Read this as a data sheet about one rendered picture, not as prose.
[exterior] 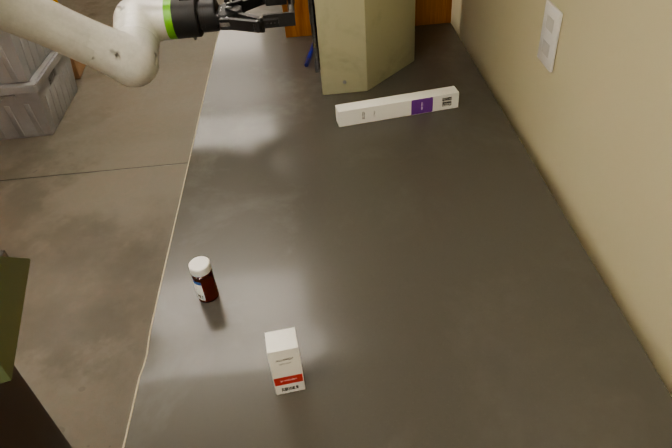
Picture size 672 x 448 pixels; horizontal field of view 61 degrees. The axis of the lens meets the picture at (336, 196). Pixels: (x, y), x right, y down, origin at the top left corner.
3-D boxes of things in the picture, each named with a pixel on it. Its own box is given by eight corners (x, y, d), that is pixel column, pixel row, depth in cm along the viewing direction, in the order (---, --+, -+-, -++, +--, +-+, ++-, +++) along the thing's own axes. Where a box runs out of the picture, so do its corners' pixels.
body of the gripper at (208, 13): (195, 6, 125) (237, 2, 125) (199, -7, 132) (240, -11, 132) (202, 38, 130) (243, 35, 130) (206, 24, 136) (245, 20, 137)
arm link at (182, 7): (184, 32, 138) (178, 48, 130) (172, -17, 130) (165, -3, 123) (209, 30, 138) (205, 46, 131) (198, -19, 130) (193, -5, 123)
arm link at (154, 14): (108, -13, 129) (125, 26, 138) (101, 25, 122) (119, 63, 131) (170, -18, 129) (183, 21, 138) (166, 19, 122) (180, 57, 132)
